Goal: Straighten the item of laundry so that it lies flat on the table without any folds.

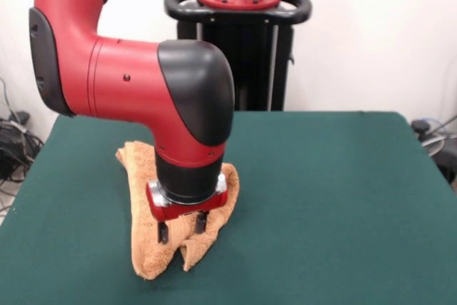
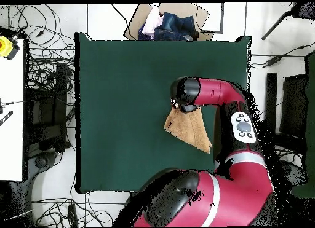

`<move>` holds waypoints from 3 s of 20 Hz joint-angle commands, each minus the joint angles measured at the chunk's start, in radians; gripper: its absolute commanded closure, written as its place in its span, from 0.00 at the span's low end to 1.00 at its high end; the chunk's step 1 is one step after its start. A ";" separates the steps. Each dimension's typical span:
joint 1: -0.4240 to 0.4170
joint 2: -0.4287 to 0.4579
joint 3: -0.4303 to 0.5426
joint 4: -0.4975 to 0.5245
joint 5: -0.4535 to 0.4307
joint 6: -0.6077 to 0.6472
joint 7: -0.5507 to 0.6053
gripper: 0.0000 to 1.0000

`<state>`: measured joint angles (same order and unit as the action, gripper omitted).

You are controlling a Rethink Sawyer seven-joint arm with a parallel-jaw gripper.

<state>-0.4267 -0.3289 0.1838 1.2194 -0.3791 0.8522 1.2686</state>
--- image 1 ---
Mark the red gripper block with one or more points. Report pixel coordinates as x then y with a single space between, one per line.
185 208

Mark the orange terry towel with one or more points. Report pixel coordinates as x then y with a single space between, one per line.
143 190

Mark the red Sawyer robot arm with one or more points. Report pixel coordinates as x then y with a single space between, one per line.
125 80

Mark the dark green table cloth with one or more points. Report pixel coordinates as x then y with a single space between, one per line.
321 212

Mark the black grey stand foot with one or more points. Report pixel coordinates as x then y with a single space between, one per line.
21 116
446 156

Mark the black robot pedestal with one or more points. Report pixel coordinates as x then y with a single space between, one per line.
257 51

